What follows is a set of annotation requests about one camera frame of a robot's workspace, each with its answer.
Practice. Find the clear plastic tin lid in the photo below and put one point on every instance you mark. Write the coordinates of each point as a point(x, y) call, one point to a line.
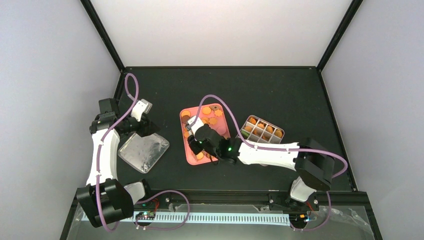
point(142, 153)

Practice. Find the white slotted cable duct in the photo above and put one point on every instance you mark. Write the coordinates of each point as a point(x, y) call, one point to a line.
point(277, 219)

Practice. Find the green round cookie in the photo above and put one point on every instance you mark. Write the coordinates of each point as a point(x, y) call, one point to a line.
point(245, 134)

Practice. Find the base circuit board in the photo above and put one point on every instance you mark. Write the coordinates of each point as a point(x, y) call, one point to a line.
point(301, 218)
point(145, 216)

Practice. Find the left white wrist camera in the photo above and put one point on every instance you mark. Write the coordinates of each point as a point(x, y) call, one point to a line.
point(141, 107)

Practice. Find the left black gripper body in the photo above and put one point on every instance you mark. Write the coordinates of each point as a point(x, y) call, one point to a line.
point(142, 130)

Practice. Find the brown flower jam cookie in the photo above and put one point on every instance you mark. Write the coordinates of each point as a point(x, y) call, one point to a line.
point(215, 107)

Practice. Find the white divided cookie tin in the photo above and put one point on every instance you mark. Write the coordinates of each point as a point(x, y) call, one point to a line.
point(262, 131)

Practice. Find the right base circuit board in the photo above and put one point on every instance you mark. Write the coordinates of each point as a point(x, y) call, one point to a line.
point(301, 218)

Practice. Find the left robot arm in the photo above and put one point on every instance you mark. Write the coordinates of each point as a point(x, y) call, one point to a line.
point(104, 199)

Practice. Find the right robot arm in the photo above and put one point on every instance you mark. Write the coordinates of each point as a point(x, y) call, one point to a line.
point(313, 166)

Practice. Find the orange flower cookie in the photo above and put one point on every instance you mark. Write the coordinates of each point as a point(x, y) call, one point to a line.
point(218, 113)

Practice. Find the pink cookie tray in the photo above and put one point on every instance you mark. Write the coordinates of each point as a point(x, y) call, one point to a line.
point(215, 130)

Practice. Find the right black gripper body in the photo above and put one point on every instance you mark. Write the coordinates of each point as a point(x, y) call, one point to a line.
point(195, 149)

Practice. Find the left base circuit board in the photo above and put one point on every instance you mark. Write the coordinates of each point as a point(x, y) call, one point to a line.
point(145, 216)

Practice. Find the round orange cracker cookie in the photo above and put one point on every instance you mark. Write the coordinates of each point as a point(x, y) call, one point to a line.
point(206, 110)

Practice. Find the dark chocolate round cookie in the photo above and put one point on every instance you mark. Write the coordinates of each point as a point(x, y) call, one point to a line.
point(185, 118)

